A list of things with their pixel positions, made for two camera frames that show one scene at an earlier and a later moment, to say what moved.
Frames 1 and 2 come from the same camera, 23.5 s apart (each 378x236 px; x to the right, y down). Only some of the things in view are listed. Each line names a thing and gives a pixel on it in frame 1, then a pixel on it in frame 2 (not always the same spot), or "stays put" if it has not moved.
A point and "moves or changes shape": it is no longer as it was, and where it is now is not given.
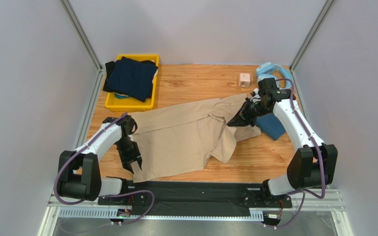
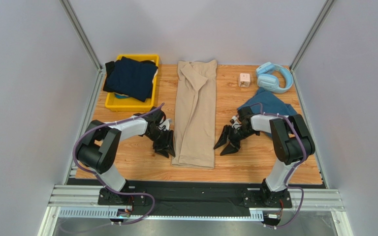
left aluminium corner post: x=81 y=34 stays put
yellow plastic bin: x=131 y=104 stays put
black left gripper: x=135 y=155 -> x=168 y=144
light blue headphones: x=264 y=71 stays put
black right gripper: x=245 y=112 -> x=236 y=133
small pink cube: x=244 y=80 stays put
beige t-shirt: x=180 y=139 moves or changes shape
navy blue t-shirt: x=132 y=78 stays put
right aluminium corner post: x=311 y=34 stays put
